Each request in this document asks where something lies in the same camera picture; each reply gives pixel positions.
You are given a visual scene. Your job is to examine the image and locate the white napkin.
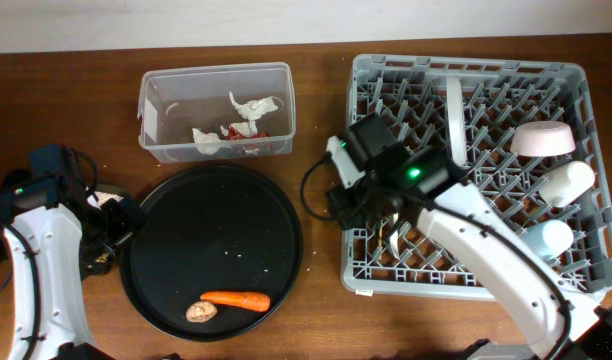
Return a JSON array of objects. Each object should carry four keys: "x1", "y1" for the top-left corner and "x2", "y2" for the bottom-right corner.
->
[{"x1": 229, "y1": 92, "x2": 279, "y2": 122}]

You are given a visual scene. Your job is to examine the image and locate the clear plastic waste bin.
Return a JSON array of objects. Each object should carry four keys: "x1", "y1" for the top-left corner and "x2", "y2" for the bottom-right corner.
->
[{"x1": 138, "y1": 62, "x2": 296, "y2": 163}]

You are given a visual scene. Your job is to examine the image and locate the white tissue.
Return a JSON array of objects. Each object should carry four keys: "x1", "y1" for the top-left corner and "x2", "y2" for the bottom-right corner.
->
[{"x1": 192, "y1": 128, "x2": 224, "y2": 156}]

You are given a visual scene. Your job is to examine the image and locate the white plastic cup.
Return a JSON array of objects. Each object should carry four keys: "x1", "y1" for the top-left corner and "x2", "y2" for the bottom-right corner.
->
[{"x1": 538, "y1": 161, "x2": 595, "y2": 208}]

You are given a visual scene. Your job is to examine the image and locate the black rectangular tray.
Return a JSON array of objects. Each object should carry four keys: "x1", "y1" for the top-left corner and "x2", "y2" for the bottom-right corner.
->
[{"x1": 0, "y1": 169, "x2": 131, "y2": 280}]

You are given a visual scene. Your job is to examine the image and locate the walnut shell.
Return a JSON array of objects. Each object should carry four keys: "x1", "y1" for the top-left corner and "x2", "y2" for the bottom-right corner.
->
[{"x1": 186, "y1": 301, "x2": 218, "y2": 323}]

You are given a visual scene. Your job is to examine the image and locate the white plastic fork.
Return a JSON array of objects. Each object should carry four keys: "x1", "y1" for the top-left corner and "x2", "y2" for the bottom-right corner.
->
[{"x1": 388, "y1": 213, "x2": 401, "y2": 260}]

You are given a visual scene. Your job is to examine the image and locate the orange carrot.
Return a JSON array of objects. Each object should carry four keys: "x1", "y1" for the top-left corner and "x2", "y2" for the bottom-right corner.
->
[{"x1": 200, "y1": 291, "x2": 271, "y2": 312}]

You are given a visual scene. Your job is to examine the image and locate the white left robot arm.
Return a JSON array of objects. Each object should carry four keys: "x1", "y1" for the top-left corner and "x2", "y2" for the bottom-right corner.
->
[{"x1": 0, "y1": 144, "x2": 148, "y2": 359}]

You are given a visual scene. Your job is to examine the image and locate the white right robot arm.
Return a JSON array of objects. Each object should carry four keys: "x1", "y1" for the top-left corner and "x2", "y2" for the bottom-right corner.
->
[{"x1": 323, "y1": 114, "x2": 612, "y2": 359}]

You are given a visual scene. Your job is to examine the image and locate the light blue plastic cup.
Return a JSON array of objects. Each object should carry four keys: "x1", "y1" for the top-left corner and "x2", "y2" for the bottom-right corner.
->
[{"x1": 521, "y1": 220, "x2": 574, "y2": 261}]

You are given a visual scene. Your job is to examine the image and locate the grey plate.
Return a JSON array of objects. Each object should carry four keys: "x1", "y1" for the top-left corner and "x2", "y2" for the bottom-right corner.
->
[{"x1": 446, "y1": 77, "x2": 467, "y2": 166}]

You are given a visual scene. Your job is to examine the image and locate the pink plastic bowl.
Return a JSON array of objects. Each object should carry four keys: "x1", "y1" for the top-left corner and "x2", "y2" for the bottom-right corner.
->
[{"x1": 510, "y1": 121, "x2": 576, "y2": 157}]

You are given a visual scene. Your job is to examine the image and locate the rice and nut leftovers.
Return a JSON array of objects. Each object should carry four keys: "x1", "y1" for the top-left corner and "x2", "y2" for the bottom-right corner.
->
[{"x1": 87, "y1": 191, "x2": 123, "y2": 208}]

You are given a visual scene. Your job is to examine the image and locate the grey dishwasher rack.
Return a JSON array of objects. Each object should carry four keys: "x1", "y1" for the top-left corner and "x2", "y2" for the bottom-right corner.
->
[{"x1": 347, "y1": 54, "x2": 612, "y2": 300}]

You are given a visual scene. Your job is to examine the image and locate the red foil wrapper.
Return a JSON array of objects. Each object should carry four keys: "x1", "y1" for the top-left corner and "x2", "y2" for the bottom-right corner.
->
[{"x1": 226, "y1": 123, "x2": 272, "y2": 156}]

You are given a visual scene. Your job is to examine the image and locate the round black tray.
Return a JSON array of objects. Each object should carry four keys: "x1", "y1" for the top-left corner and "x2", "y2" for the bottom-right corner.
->
[{"x1": 120, "y1": 165, "x2": 303, "y2": 342}]

